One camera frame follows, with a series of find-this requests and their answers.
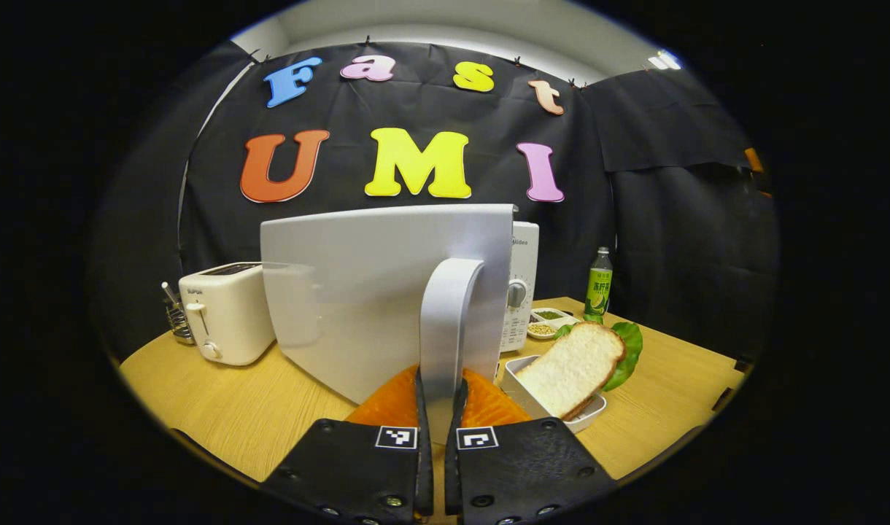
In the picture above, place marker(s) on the white toaster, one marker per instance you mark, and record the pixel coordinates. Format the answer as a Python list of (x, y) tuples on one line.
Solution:
[(226, 313)]

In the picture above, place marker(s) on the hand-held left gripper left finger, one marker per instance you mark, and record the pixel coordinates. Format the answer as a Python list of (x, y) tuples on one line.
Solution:
[(426, 474)]

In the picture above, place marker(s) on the white divided grain dish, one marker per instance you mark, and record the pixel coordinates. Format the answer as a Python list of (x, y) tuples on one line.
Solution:
[(543, 328)]

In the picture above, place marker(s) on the long ceiling light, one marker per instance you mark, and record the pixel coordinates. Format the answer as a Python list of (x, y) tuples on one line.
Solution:
[(665, 60)]

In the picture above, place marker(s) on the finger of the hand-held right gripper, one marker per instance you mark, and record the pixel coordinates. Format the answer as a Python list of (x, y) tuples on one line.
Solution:
[(753, 159)]

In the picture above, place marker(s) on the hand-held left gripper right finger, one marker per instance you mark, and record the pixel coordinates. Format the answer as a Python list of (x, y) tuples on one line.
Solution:
[(452, 474)]

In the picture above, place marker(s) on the white microwave oven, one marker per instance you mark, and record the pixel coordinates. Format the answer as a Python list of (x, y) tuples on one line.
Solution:
[(365, 292)]

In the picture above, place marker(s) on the bread and lettuce sandwich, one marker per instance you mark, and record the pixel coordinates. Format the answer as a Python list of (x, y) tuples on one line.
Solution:
[(573, 364)]

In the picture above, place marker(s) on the green drink bottle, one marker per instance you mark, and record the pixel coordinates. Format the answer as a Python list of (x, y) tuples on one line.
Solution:
[(599, 288)]

